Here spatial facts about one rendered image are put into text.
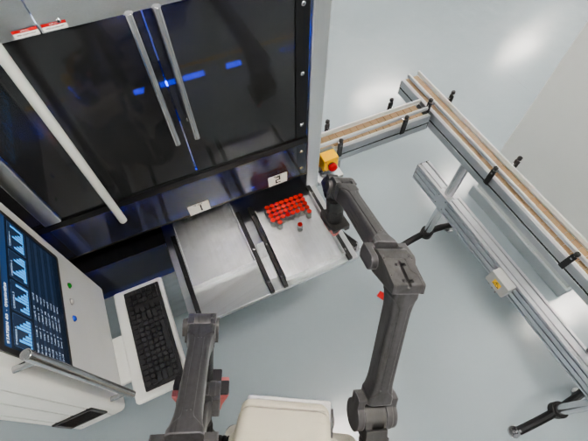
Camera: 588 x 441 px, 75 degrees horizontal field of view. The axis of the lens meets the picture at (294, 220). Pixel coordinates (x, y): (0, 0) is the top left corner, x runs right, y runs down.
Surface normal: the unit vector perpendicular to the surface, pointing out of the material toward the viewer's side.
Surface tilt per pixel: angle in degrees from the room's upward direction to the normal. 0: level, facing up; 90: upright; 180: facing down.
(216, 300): 0
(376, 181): 0
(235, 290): 0
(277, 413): 42
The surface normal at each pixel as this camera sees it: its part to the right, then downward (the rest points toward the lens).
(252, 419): 0.04, -0.96
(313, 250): 0.00, -0.52
